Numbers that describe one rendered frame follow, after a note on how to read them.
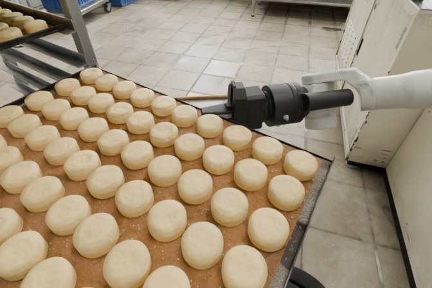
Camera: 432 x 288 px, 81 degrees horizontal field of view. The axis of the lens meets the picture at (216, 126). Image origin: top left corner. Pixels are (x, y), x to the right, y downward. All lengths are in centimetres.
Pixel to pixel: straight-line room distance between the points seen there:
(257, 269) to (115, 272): 15
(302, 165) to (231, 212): 14
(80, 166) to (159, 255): 18
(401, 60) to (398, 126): 32
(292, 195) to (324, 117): 25
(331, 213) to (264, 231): 105
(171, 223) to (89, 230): 10
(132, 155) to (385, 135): 121
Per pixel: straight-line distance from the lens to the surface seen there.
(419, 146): 132
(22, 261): 38
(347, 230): 136
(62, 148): 48
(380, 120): 136
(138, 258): 33
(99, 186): 40
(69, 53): 85
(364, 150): 147
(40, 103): 62
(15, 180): 47
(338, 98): 54
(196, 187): 36
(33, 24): 79
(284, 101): 51
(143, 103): 54
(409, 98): 58
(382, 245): 139
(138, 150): 43
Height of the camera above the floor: 109
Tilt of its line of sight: 40 degrees down
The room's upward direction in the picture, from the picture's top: straight up
